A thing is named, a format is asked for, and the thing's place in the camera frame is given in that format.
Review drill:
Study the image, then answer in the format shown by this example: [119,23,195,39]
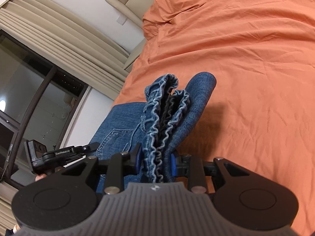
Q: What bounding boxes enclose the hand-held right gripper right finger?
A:
[170,152,247,195]

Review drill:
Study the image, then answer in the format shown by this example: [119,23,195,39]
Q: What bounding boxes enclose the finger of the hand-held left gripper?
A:
[74,142,100,159]

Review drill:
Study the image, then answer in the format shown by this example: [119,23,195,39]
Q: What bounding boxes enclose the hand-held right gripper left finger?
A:
[60,143,144,195]

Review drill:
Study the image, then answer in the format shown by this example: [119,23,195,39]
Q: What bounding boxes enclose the blue denim pants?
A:
[95,72,217,195]

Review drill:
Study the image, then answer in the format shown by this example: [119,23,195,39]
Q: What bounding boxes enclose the dark framed window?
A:
[0,29,89,186]

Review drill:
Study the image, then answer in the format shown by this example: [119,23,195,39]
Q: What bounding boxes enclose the beige curtain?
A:
[0,0,130,229]

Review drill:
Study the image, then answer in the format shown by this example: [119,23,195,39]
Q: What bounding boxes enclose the orange bed cover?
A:
[110,0,315,236]

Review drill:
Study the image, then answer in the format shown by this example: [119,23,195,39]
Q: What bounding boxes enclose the beige padded headboard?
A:
[103,0,170,73]

